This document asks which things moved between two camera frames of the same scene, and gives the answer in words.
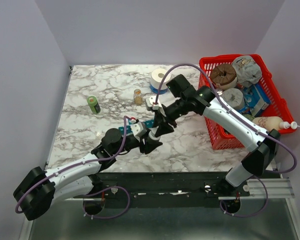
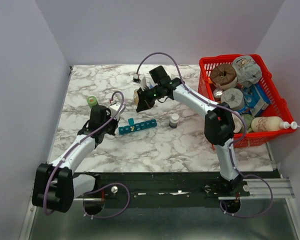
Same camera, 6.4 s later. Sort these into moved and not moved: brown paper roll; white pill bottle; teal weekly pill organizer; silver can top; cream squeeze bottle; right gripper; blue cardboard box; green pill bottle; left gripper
Moved: white pill bottle; left gripper; right gripper
Not moved: teal weekly pill organizer; silver can top; green pill bottle; blue cardboard box; brown paper roll; cream squeeze bottle
